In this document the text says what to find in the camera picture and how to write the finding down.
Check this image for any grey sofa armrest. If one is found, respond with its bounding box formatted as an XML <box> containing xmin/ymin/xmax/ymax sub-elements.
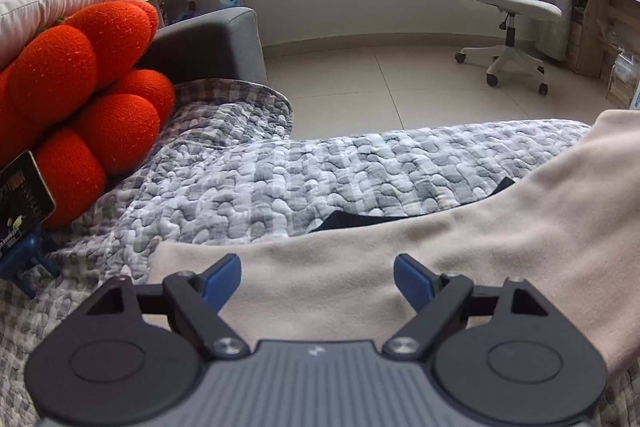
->
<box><xmin>137</xmin><ymin>7</ymin><xmax>270</xmax><ymax>88</ymax></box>

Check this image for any white pillow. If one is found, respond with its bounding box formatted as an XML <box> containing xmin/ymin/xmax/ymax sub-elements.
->
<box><xmin>0</xmin><ymin>0</ymin><xmax>138</xmax><ymax>68</ymax></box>

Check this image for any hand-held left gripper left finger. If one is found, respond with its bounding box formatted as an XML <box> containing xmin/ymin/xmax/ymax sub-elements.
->
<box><xmin>82</xmin><ymin>253</ymin><xmax>250</xmax><ymax>360</ymax></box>

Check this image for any white office chair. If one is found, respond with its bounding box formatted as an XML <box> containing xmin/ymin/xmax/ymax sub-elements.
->
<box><xmin>446</xmin><ymin>0</ymin><xmax>563</xmax><ymax>95</ymax></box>

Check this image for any orange plush pillow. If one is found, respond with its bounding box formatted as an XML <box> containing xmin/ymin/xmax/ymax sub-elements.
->
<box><xmin>0</xmin><ymin>0</ymin><xmax>177</xmax><ymax>230</ymax></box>

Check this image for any smartphone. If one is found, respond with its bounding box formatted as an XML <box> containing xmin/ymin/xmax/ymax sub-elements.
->
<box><xmin>0</xmin><ymin>151</ymin><xmax>56</xmax><ymax>258</ymax></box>

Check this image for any blue phone tripod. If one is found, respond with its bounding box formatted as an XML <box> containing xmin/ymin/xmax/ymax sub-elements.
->
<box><xmin>0</xmin><ymin>229</ymin><xmax>61</xmax><ymax>298</ymax></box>

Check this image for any grey checked quilt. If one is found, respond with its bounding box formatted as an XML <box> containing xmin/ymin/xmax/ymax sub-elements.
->
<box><xmin>0</xmin><ymin>77</ymin><xmax>640</xmax><ymax>427</ymax></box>

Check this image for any wooden desk shelf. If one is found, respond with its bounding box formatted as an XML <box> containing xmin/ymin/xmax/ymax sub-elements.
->
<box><xmin>567</xmin><ymin>0</ymin><xmax>640</xmax><ymax>108</ymax></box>

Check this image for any beige dog print sweatshirt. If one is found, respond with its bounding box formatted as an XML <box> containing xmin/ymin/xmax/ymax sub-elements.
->
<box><xmin>150</xmin><ymin>109</ymin><xmax>640</xmax><ymax>408</ymax></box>

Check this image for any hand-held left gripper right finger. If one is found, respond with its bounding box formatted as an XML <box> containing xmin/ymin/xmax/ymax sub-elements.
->
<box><xmin>382</xmin><ymin>253</ymin><xmax>553</xmax><ymax>360</ymax></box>

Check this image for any clear plastic bag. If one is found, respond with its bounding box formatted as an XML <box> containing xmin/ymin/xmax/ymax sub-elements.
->
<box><xmin>612</xmin><ymin>52</ymin><xmax>640</xmax><ymax>82</ymax></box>

